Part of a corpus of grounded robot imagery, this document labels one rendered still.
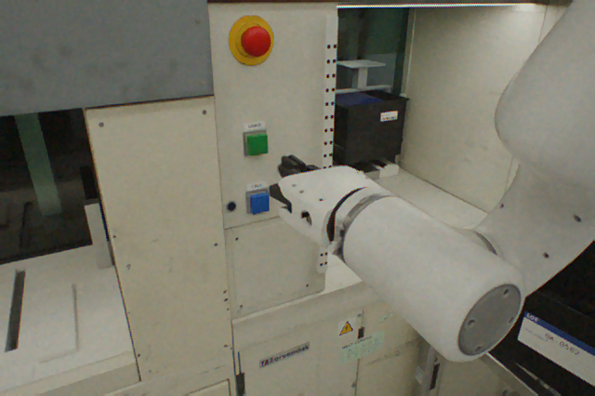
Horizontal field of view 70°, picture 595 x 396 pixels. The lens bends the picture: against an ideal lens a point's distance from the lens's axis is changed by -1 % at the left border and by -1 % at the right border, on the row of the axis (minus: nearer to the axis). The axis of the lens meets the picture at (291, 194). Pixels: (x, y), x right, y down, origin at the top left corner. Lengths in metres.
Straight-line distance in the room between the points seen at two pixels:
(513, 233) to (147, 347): 0.60
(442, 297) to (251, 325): 0.57
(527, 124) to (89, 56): 0.47
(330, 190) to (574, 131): 0.24
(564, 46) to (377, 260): 0.20
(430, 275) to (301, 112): 0.43
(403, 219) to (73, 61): 0.42
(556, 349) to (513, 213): 0.54
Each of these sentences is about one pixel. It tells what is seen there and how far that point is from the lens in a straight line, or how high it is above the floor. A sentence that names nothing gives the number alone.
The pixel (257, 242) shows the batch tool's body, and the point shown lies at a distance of 0.75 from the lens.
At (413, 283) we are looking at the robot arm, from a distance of 0.34.
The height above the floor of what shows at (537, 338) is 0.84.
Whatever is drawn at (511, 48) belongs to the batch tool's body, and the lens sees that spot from 1.19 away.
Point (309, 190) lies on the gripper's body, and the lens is 0.45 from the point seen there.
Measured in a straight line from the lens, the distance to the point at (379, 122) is 1.33.
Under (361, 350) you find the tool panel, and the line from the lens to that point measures 1.06.
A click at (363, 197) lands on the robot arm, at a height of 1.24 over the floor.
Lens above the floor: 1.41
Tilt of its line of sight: 25 degrees down
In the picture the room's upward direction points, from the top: straight up
